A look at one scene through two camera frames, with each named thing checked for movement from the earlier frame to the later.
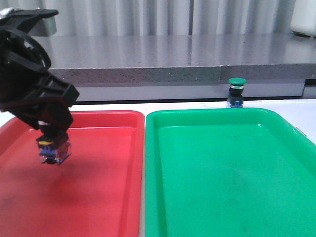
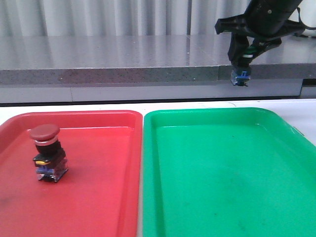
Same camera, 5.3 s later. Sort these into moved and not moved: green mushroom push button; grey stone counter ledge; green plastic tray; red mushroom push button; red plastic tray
Moved: green mushroom push button; red mushroom push button
Not moved: green plastic tray; red plastic tray; grey stone counter ledge
